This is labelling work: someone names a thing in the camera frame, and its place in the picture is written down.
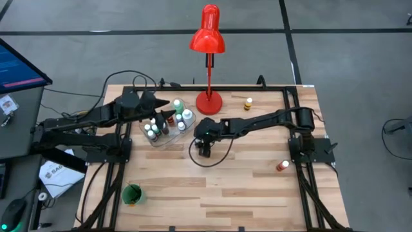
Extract clear plastic bin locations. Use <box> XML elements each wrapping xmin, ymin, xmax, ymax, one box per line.
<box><xmin>138</xmin><ymin>96</ymin><xmax>197</xmax><ymax>151</ymax></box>

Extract white id card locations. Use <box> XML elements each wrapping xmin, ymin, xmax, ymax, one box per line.
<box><xmin>0</xmin><ymin>94</ymin><xmax>19</xmax><ymax>116</ymax></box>

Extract black desk beam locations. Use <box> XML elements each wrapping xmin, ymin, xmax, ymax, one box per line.
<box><xmin>28</xmin><ymin>148</ymin><xmax>88</xmax><ymax>174</ymax></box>

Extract key lanyard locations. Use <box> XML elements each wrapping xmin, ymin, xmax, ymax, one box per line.
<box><xmin>1</xmin><ymin>111</ymin><xmax>15</xmax><ymax>128</ymax></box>

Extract black cable adapter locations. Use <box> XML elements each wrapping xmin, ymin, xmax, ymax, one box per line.
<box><xmin>157</xmin><ymin>77</ymin><xmax>183</xmax><ymax>90</ymax></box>

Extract computer monitor blue screen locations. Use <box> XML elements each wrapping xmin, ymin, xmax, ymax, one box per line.
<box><xmin>0</xmin><ymin>37</ymin><xmax>53</xmax><ymax>95</ymax></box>

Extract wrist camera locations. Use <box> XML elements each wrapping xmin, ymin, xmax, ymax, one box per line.
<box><xmin>198</xmin><ymin>143</ymin><xmax>212</xmax><ymax>159</ymax></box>
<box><xmin>138</xmin><ymin>89</ymin><xmax>158</xmax><ymax>106</ymax></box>

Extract dark power cable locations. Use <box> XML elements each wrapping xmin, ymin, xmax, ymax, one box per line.
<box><xmin>79</xmin><ymin>162</ymin><xmax>108</xmax><ymax>224</ymax></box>

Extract large green paint bottle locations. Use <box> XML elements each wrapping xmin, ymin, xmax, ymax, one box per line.
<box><xmin>172</xmin><ymin>99</ymin><xmax>185</xmax><ymax>114</ymax></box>

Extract thin black floor cable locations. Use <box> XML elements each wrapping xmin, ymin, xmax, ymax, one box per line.
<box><xmin>43</xmin><ymin>87</ymin><xmax>106</xmax><ymax>99</ymax></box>

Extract red desk lamp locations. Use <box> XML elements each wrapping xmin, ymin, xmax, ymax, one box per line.
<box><xmin>189</xmin><ymin>3</ymin><xmax>226</xmax><ymax>116</ymax></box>

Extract black computer mouse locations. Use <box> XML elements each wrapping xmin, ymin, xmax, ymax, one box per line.
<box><xmin>0</xmin><ymin>198</ymin><xmax>28</xmax><ymax>232</ymax></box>

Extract green plastic cup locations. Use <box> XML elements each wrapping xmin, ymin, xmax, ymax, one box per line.
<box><xmin>121</xmin><ymin>183</ymin><xmax>146</xmax><ymax>207</ymax></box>

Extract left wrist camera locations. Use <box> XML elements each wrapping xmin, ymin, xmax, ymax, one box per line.
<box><xmin>138</xmin><ymin>89</ymin><xmax>158</xmax><ymax>106</ymax></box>

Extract tall white bottle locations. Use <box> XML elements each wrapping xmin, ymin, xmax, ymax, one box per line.
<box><xmin>182</xmin><ymin>108</ymin><xmax>195</xmax><ymax>127</ymax></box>

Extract orange bristle paintbrush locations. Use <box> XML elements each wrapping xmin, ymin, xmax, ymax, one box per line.
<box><xmin>127</xmin><ymin>184</ymin><xmax>138</xmax><ymax>208</ymax></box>

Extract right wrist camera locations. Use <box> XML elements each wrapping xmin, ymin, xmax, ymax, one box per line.
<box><xmin>198</xmin><ymin>143</ymin><xmax>212</xmax><ymax>159</ymax></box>

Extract red paint bottle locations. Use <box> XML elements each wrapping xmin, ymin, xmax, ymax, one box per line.
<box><xmin>275</xmin><ymin>160</ymin><xmax>290</xmax><ymax>173</ymax></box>

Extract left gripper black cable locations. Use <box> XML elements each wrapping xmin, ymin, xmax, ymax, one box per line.
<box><xmin>62</xmin><ymin>70</ymin><xmax>158</xmax><ymax>120</ymax></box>

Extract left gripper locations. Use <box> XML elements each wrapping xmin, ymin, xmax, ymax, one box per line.
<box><xmin>135</xmin><ymin>97</ymin><xmax>177</xmax><ymax>130</ymax></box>

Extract grey desk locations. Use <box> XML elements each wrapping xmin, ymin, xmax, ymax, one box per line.
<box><xmin>0</xmin><ymin>86</ymin><xmax>46</xmax><ymax>160</ymax></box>

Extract white printed paper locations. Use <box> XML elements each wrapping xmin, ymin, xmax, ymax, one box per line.
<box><xmin>38</xmin><ymin>148</ymin><xmax>86</xmax><ymax>199</ymax></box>

